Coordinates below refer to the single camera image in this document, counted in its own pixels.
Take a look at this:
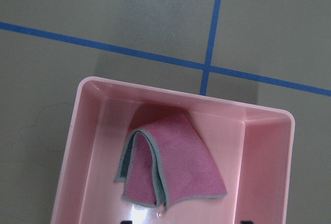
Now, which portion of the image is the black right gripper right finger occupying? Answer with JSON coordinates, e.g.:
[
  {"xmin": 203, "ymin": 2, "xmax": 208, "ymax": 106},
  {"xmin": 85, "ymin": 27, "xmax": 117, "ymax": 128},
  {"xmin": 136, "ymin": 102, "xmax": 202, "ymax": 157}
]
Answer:
[{"xmin": 240, "ymin": 220, "xmax": 253, "ymax": 224}]

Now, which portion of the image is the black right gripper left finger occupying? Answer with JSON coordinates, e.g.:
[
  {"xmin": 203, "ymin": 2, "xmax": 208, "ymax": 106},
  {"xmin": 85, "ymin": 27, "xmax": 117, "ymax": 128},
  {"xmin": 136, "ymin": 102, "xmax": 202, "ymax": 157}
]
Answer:
[{"xmin": 121, "ymin": 220, "xmax": 133, "ymax": 224}]

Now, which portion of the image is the pink plastic bin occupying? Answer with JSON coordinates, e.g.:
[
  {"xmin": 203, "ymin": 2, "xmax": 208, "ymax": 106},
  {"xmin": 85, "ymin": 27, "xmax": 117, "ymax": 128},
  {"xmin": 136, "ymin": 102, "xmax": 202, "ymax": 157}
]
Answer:
[{"xmin": 51, "ymin": 77, "xmax": 295, "ymax": 223}]

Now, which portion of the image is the magenta wiping cloth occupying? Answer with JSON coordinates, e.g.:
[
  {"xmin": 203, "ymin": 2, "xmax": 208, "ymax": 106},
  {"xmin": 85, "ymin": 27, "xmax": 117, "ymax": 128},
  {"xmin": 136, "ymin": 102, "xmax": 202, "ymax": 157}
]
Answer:
[{"xmin": 115, "ymin": 114, "xmax": 227, "ymax": 208}]

